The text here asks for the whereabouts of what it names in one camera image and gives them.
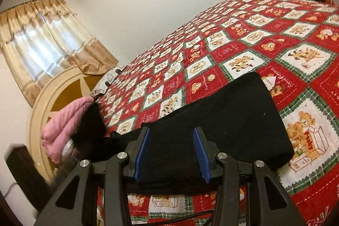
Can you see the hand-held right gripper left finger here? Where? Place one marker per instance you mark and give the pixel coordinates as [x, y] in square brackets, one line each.
[141, 154]

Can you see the beige window curtain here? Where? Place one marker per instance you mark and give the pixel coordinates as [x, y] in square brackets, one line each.
[39, 43]

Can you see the folded pink blanket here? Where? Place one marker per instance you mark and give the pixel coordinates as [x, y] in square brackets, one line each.
[66, 122]

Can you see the grey patterned pillow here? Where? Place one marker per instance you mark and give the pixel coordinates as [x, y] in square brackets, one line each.
[69, 149]

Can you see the white printed pillow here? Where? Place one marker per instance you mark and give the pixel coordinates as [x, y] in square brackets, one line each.
[108, 80]

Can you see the red bear printed bedsheet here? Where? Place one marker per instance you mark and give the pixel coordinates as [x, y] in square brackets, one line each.
[264, 51]

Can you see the black pants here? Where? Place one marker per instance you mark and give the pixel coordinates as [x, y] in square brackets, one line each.
[212, 109]

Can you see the cream wooden headboard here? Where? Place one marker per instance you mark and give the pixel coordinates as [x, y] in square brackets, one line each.
[45, 99]

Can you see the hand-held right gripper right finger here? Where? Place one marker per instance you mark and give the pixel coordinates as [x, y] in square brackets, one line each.
[201, 154]

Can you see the small red item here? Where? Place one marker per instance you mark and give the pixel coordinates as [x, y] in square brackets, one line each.
[329, 1]

